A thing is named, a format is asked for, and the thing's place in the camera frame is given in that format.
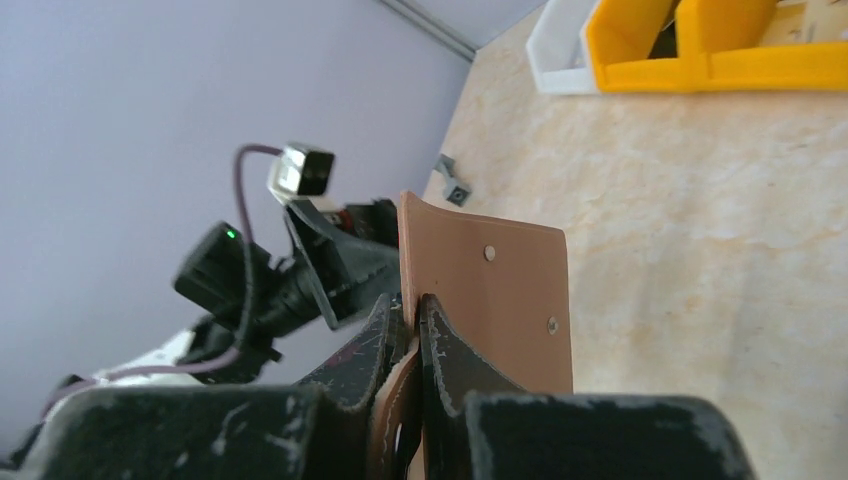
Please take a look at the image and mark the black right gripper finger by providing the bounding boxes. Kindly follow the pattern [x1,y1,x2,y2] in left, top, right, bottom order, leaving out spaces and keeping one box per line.
[296,294,398,411]

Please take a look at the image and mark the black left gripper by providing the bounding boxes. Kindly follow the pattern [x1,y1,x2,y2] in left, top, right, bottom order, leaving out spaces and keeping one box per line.
[285,199,530,479]

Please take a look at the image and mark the brown leather card holder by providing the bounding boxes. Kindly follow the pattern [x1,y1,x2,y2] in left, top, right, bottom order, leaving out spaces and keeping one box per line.
[365,192,573,479]

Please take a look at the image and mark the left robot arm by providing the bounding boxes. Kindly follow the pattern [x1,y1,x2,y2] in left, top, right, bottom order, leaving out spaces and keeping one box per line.
[1,199,409,479]

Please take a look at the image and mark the grey dumbbell-shaped part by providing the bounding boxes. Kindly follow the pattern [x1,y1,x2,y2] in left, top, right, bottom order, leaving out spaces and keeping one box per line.
[434,154,472,207]

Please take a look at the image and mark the white plastic bin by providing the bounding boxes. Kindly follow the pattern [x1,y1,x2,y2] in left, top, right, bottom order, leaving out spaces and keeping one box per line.
[525,0,600,95]

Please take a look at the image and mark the yellow double plastic bin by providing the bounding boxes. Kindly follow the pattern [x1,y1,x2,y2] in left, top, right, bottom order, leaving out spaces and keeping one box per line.
[585,0,847,93]

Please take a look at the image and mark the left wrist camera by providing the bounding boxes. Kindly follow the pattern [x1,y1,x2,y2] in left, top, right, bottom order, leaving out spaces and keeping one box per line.
[267,142,336,203]

